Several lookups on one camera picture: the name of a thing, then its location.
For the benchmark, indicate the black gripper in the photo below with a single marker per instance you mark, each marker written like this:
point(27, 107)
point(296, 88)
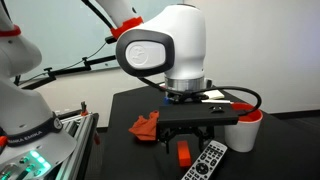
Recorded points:
point(183, 130)

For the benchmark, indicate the orange rectangular block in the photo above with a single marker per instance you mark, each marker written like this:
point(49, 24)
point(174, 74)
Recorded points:
point(183, 153)

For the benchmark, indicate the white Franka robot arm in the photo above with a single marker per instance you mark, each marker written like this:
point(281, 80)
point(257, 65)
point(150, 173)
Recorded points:
point(173, 43)

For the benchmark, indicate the white remote control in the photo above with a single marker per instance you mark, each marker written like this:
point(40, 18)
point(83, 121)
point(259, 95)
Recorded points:
point(205, 163)

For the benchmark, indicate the orange cloth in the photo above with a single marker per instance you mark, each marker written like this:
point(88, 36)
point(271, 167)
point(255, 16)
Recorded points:
point(145, 126)

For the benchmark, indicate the white stick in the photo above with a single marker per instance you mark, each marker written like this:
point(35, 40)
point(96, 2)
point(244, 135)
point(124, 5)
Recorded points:
point(216, 101)

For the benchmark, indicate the pale yellow pad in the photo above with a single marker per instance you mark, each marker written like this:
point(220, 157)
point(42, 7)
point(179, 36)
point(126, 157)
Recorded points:
point(215, 94)

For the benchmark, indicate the white cup red inside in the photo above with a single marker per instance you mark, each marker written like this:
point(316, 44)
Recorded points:
point(241, 133)

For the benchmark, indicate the glass whiteboard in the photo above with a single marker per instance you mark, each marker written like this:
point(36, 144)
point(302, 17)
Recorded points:
point(66, 30)

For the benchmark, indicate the aluminium frame rail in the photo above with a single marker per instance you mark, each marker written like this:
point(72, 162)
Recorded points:
point(78, 140)

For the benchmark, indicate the black camera on boom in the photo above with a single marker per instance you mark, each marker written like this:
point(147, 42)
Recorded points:
point(110, 39)

